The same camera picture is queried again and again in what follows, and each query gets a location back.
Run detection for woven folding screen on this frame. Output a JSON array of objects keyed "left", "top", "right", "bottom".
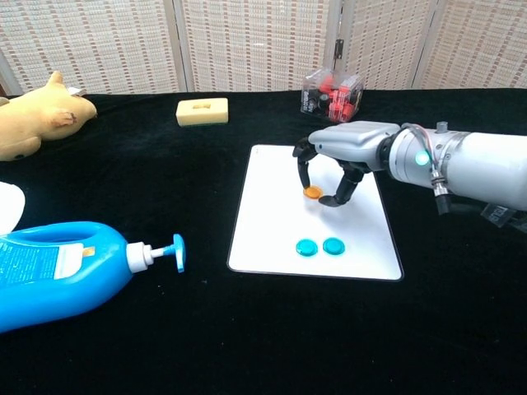
[{"left": 0, "top": 0, "right": 527, "bottom": 96}]

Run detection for tan plush animal toy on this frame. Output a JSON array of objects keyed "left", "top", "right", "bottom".
[{"left": 0, "top": 70, "right": 98, "bottom": 162}]

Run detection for black tablecloth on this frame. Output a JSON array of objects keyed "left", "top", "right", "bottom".
[{"left": 0, "top": 87, "right": 527, "bottom": 395}]

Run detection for white round plate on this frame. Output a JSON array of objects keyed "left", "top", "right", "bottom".
[{"left": 0, "top": 180, "right": 26, "bottom": 235}]

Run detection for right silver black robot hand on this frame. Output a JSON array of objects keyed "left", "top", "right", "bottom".
[{"left": 292, "top": 120, "right": 403, "bottom": 208}]

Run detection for yellow sponge block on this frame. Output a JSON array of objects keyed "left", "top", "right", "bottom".
[{"left": 175, "top": 97, "right": 230, "bottom": 128}]

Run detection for clear box with red pieces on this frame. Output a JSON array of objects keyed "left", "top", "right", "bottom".
[{"left": 300, "top": 67, "right": 365, "bottom": 124}]

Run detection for white rectangular board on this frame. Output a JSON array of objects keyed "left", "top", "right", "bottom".
[{"left": 226, "top": 143, "right": 403, "bottom": 282}]

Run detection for blue pump bottle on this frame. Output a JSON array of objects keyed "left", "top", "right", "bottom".
[{"left": 0, "top": 221, "right": 186, "bottom": 334}]

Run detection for teal button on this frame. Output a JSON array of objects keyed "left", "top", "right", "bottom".
[
  {"left": 295, "top": 238, "right": 319, "bottom": 259},
  {"left": 322, "top": 236, "right": 347, "bottom": 256}
]

